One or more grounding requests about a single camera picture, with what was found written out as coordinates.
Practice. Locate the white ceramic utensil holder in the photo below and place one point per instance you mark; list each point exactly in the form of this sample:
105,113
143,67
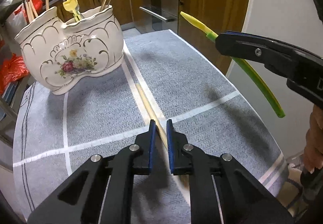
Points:
59,54

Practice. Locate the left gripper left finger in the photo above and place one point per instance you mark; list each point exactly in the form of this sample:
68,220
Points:
137,158

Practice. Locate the yellow silicone spatula in holder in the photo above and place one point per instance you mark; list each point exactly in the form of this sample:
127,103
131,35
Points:
73,7

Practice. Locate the person's right hand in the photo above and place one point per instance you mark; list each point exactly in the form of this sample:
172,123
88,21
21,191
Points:
313,150

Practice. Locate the red plastic bag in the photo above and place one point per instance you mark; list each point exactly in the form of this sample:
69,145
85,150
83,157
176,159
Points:
12,70

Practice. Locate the stainless steel oven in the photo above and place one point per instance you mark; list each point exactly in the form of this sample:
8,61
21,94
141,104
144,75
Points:
157,15

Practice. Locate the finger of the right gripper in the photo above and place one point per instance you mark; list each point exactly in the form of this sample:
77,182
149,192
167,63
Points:
279,57

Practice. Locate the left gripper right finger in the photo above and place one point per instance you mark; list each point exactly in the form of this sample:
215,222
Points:
184,158

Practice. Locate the yellow green silicone spatula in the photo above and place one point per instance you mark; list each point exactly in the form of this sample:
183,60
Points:
246,67

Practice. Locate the metal storage shelf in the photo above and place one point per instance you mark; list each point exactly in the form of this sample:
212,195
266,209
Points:
14,82

